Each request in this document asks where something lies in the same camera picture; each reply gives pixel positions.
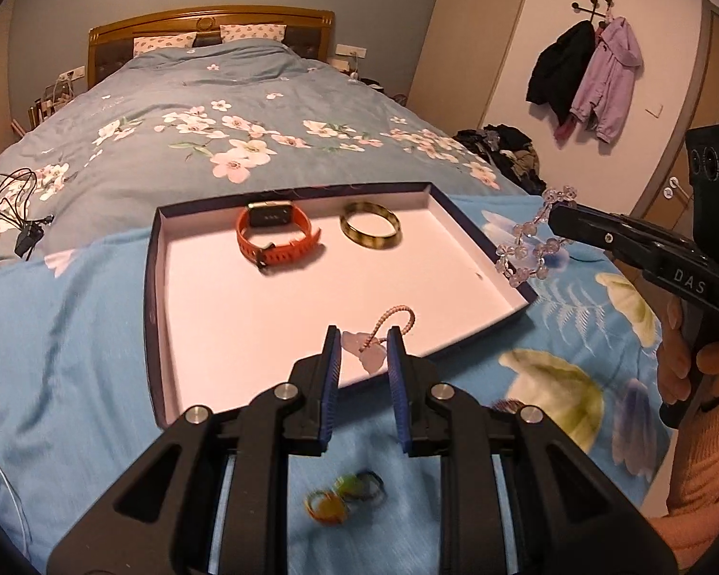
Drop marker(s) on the tortoiseshell bangle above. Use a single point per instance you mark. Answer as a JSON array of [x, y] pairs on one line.
[[371, 227]]

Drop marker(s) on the black jacket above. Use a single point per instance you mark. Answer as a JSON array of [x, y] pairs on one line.
[[560, 66]]

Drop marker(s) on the black wall coat hooks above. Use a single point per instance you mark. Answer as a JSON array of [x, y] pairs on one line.
[[593, 9]]

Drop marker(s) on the pink stone pendant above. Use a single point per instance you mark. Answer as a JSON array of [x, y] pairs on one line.
[[368, 352]]

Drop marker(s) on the white wall socket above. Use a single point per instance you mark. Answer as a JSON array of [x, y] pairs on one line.
[[340, 64], [350, 50], [72, 73]]

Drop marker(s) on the person's right forearm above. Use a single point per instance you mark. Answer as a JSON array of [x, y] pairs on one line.
[[707, 491]]

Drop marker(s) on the bedside clutter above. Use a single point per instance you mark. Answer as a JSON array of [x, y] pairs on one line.
[[51, 102]]

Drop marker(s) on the pile of dark clothes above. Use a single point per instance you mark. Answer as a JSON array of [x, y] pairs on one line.
[[515, 156]]

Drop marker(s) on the white wall switch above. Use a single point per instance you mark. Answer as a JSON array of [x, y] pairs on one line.
[[655, 111]]

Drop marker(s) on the patterned white pillow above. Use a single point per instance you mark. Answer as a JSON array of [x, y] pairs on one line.
[[253, 32], [165, 43]]

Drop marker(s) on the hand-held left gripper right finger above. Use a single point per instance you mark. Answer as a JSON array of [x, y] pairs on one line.
[[397, 383]]

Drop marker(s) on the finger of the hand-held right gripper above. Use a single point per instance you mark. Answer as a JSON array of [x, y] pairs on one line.
[[647, 229], [599, 236]]

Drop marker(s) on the white plug charger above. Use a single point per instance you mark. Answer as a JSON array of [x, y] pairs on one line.
[[354, 73]]

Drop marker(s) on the wooden bed headboard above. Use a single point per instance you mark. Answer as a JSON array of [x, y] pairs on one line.
[[156, 24]]

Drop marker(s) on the person's right hand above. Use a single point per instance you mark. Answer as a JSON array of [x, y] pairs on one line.
[[671, 371]]

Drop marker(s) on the wooden door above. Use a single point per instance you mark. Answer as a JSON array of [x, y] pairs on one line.
[[710, 72]]

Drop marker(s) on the beige wardrobe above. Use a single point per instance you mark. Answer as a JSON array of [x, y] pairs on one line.
[[473, 30]]

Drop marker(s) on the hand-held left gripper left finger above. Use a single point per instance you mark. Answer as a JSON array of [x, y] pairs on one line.
[[334, 383]]

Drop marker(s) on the shallow dark blue box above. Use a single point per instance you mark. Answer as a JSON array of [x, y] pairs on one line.
[[245, 323]]

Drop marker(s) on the floral grey-blue duvet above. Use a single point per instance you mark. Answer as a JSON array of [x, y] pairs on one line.
[[186, 108]]

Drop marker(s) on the orange smartwatch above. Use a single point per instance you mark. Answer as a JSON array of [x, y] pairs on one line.
[[275, 230]]

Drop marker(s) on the purple jacket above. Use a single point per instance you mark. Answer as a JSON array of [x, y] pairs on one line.
[[611, 78]]

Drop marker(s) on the dark red garment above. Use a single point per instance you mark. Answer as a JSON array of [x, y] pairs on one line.
[[564, 129]]

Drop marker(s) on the light blue printed blanket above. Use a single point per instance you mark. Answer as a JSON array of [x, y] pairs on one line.
[[66, 341]]

